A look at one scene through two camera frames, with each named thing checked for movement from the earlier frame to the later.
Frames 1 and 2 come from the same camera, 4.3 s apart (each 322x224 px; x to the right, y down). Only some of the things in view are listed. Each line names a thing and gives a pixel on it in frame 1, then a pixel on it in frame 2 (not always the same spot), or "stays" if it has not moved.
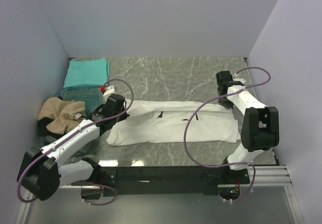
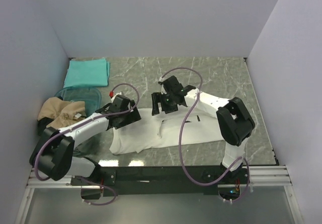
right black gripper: x=227 y=105 → x=158 y=97
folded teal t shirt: x=88 y=73 stays
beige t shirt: x=65 y=115 stays
